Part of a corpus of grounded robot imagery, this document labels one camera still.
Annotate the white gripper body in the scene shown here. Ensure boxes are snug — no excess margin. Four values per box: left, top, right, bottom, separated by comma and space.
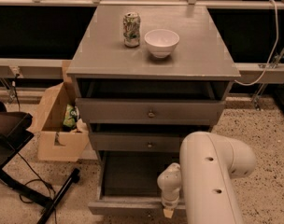
157, 162, 181, 209

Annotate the grey bottom drawer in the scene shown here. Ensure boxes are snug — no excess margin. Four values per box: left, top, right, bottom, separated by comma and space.
89, 151, 179, 217

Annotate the grey drawer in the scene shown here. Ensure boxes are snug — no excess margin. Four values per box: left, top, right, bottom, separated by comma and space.
89, 151, 179, 217
90, 133, 187, 152
76, 98, 225, 126

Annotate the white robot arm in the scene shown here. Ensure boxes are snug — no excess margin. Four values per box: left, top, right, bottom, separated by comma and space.
157, 132, 256, 224

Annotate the grey middle drawer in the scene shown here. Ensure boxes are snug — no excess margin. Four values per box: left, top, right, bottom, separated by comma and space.
90, 133, 187, 152

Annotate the grey drawer cabinet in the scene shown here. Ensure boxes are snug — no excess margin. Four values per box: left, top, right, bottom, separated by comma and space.
66, 5, 242, 161

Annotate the grey top drawer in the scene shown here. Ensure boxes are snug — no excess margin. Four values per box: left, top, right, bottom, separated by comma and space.
76, 98, 225, 126

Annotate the green snack bag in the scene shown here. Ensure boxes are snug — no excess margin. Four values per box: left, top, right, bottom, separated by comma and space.
63, 105, 79, 130

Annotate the cardboard box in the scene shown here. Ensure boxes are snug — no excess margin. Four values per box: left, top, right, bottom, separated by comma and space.
29, 60, 89, 161

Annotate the white bowl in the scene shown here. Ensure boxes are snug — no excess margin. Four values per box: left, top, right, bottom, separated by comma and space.
144, 29, 179, 58

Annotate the green white soda can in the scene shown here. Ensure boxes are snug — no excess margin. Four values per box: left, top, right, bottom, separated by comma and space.
123, 12, 141, 48

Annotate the black stand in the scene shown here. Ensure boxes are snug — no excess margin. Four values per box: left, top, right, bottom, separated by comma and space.
0, 131, 79, 224

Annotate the dark bag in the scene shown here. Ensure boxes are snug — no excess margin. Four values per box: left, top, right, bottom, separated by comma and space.
0, 101, 34, 149

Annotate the black cable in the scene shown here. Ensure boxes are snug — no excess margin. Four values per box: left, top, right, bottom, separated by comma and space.
16, 152, 58, 224

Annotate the white cable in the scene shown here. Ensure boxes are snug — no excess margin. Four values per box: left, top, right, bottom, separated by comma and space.
234, 0, 280, 87

